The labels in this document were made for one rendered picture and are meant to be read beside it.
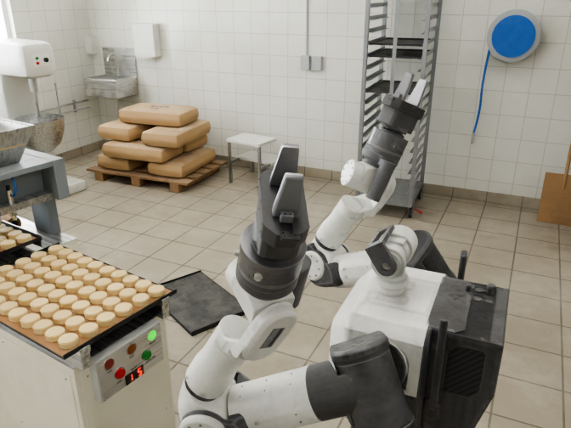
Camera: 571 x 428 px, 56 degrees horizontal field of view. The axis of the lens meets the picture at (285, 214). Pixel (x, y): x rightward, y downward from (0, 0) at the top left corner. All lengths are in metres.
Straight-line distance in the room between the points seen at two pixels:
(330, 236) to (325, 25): 4.04
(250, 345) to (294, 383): 0.15
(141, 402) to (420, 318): 1.09
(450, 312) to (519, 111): 4.07
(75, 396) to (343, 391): 0.95
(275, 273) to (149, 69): 5.74
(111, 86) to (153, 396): 4.75
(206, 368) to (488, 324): 0.48
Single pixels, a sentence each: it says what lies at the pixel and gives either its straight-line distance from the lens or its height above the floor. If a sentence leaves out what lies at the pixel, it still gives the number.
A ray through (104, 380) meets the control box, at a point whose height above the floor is 0.77.
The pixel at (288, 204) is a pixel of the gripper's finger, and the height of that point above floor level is 1.54.
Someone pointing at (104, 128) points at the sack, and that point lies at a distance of 5.62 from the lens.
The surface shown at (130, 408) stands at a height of 0.59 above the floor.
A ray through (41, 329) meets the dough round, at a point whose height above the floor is 0.92.
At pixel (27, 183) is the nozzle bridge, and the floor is 1.09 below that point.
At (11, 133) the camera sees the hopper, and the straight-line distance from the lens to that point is 2.13.
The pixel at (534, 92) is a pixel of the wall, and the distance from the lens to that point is 4.96.
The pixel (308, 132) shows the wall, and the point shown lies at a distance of 5.46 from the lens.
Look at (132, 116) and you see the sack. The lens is 5.52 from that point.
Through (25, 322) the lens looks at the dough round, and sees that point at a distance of 1.66.
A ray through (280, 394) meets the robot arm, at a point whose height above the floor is 1.17.
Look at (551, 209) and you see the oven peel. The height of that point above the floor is 0.12.
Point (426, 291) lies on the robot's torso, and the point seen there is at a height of 1.23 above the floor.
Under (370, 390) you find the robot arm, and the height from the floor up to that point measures 1.21.
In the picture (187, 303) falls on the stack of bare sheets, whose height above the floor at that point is 0.02.
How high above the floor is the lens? 1.76
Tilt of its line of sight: 22 degrees down
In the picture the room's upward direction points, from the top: straight up
